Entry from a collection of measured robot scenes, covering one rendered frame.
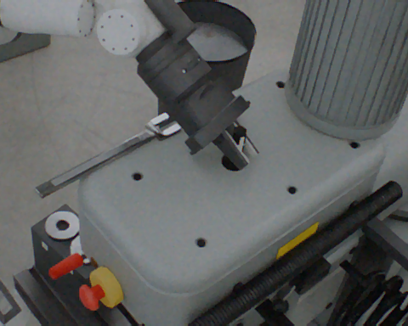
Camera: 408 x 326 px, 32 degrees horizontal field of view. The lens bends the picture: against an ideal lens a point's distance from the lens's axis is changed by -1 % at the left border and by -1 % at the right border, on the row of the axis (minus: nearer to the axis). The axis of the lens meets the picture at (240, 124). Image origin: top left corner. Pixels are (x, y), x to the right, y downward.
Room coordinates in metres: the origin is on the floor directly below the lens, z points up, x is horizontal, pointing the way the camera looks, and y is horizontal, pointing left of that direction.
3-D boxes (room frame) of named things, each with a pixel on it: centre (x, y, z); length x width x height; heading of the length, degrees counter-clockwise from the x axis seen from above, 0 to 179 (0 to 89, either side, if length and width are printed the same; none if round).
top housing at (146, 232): (0.76, -0.01, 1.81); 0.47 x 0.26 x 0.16; 140
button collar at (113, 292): (0.57, 0.15, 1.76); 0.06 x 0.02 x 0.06; 50
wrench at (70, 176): (0.70, 0.18, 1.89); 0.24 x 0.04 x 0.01; 141
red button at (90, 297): (0.55, 0.16, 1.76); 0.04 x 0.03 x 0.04; 50
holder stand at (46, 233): (1.07, 0.36, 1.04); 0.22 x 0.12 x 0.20; 57
